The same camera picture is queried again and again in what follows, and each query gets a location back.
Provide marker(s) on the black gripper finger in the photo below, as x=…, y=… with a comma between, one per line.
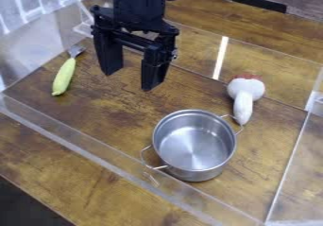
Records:
x=155, y=65
x=109, y=53

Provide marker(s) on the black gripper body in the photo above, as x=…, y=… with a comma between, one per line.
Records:
x=136, y=27

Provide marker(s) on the white red-capped toy mushroom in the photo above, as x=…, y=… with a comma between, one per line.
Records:
x=246, y=89

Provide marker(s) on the silver metal pot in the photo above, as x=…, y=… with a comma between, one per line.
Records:
x=192, y=145

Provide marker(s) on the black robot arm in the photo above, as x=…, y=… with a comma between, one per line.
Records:
x=133, y=23

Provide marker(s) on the clear acrylic triangle bracket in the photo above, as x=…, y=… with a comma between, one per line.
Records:
x=84, y=27

